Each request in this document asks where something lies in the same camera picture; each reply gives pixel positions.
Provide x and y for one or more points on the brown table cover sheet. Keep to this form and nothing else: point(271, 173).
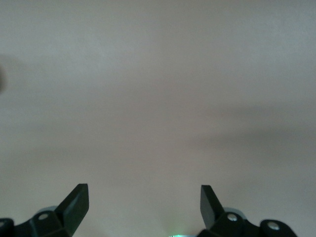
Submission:
point(158, 74)

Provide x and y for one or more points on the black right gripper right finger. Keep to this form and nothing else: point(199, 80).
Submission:
point(222, 224)

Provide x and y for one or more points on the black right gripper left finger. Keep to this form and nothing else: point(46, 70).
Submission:
point(61, 222)

